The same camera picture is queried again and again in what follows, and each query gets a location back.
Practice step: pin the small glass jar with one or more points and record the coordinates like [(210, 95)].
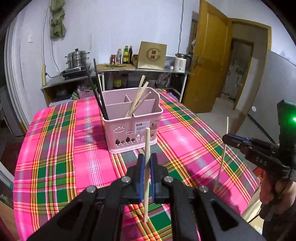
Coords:
[(113, 59)]

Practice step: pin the wooden cutting board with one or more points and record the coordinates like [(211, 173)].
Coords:
[(115, 67)]

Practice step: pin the black induction cooker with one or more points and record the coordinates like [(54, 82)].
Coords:
[(74, 73)]

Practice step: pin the green hanging cloth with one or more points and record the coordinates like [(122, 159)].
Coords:
[(57, 20)]

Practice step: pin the person's right hand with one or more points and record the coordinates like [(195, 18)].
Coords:
[(270, 190)]

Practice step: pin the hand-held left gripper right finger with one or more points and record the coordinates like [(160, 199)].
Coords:
[(154, 171)]

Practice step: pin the steel counter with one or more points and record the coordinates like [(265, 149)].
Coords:
[(55, 82)]

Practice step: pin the white electric kettle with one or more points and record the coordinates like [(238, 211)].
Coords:
[(180, 64)]

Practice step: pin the white ribbed frame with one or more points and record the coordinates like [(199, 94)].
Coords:
[(13, 76)]

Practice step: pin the pink plaid tablecloth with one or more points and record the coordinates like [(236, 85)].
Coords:
[(69, 150)]

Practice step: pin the yellow green bottle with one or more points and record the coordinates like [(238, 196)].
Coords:
[(125, 55)]

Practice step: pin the yellow power strip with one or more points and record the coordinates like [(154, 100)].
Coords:
[(44, 75)]

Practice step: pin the grey crumpled cloth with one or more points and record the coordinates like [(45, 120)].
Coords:
[(164, 80)]

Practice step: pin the beige chopstick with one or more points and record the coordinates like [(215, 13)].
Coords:
[(100, 84), (223, 160), (145, 88), (140, 87), (147, 143)]

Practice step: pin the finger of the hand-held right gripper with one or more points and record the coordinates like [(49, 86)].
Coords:
[(246, 140), (231, 140)]

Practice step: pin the brown jar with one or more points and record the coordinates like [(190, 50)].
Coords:
[(135, 60)]

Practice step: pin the clear plastic bottle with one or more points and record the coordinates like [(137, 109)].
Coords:
[(119, 56)]

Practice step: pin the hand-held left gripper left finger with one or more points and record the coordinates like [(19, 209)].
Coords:
[(141, 171)]

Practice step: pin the brown wooden chopstick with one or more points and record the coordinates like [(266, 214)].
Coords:
[(145, 97)]

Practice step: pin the pink plastic utensil basket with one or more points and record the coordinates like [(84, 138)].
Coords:
[(109, 129)]

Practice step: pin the steel steamer pot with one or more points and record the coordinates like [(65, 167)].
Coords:
[(77, 58)]

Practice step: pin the small pink basket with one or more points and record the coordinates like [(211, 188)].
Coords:
[(86, 93)]

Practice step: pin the yellow wooden door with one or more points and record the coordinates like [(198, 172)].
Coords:
[(208, 58)]

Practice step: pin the grey panel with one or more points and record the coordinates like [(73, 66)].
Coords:
[(270, 88)]

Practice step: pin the dark sauce bottle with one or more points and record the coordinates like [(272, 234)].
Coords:
[(130, 55)]

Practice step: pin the black chopstick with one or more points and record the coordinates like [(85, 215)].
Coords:
[(92, 88), (99, 90)]

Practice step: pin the golden cardboard box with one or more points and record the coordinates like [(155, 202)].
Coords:
[(152, 55)]

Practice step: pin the white wall switch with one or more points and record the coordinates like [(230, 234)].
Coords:
[(30, 38)]

